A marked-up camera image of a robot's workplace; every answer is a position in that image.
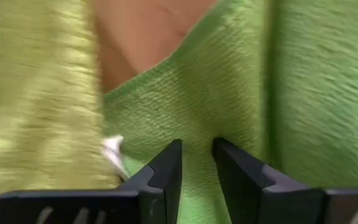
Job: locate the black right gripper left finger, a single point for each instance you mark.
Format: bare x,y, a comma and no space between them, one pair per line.
154,199

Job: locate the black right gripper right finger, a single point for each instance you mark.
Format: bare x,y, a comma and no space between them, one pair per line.
259,202

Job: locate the green microfiber towel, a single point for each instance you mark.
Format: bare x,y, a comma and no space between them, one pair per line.
216,93

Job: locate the lime microfiber towel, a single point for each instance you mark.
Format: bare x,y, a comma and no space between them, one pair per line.
36,93

